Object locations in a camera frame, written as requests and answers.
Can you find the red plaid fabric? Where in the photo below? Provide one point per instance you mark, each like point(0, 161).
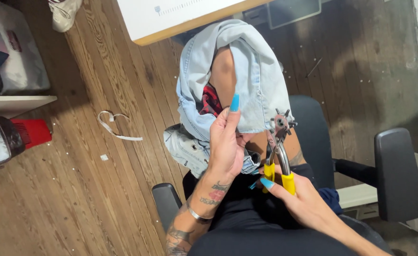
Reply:
point(210, 103)

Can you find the white ribbon strip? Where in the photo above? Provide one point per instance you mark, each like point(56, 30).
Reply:
point(107, 126)

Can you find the light blue denim garment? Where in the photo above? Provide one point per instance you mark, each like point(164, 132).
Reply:
point(255, 71)

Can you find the grey plastic bag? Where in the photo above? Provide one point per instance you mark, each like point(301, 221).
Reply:
point(20, 53)

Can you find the white sneaker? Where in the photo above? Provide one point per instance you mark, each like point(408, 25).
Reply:
point(65, 14)

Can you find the small white paper scrap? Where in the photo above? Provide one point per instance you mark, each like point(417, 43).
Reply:
point(104, 157)

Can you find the red and dark canister appliance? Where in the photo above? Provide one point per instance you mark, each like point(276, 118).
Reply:
point(27, 133)

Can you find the blue fabric piece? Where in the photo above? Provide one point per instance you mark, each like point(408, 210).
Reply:
point(331, 199)

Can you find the black office chair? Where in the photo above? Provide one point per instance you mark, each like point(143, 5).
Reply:
point(397, 174)

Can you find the person's right hand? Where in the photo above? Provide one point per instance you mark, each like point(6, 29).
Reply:
point(298, 204)

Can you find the white table with wooden edge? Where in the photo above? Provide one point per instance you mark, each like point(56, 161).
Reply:
point(180, 17)

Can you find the grey foot pedal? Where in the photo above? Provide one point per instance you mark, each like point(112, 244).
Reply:
point(294, 12)

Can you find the person's left hand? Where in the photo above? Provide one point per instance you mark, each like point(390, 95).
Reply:
point(221, 153)

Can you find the person's black shorts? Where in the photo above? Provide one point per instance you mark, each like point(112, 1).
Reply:
point(251, 227)

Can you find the white shelf board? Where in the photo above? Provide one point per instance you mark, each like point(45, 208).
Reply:
point(13, 105)

